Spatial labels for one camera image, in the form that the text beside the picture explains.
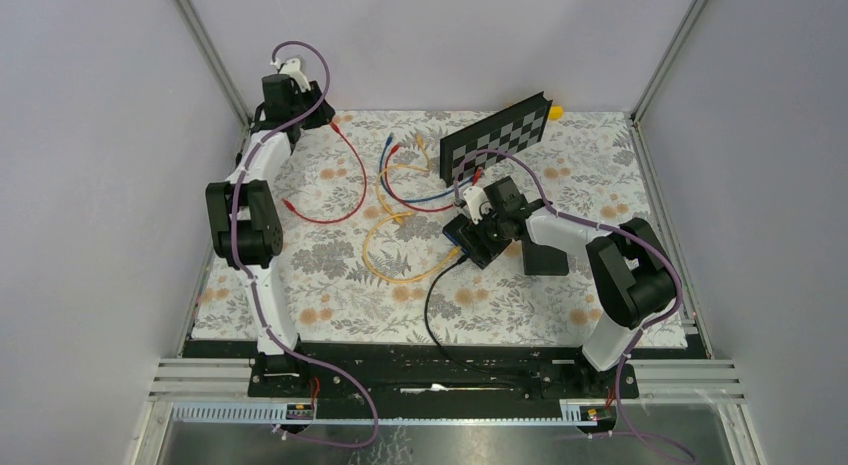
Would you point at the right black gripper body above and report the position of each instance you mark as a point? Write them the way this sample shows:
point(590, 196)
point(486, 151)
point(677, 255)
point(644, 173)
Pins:
point(496, 219)

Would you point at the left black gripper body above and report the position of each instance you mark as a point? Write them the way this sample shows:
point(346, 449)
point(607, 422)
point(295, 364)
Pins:
point(303, 100)

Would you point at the small black adapter box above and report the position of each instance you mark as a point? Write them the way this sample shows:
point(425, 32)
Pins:
point(481, 242)

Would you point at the black network switch box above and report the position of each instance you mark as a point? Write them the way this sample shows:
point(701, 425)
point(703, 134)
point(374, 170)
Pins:
point(542, 260)

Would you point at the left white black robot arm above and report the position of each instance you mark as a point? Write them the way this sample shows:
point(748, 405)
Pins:
point(245, 227)

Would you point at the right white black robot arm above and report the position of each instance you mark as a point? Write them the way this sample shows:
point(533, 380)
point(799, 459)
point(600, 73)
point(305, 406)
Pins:
point(631, 271)

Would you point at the black white checkerboard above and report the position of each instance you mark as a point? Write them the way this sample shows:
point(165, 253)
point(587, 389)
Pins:
point(510, 130)

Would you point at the right yellow corner clip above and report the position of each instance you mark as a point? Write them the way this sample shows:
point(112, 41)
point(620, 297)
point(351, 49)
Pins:
point(556, 113)

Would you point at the floral patterned table mat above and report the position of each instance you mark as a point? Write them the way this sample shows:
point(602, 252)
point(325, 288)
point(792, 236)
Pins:
point(586, 163)

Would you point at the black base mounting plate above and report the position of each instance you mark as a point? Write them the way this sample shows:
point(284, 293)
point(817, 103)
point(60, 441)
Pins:
point(403, 381)

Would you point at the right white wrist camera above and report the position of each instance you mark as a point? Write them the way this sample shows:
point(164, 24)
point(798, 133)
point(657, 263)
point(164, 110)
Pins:
point(476, 202)

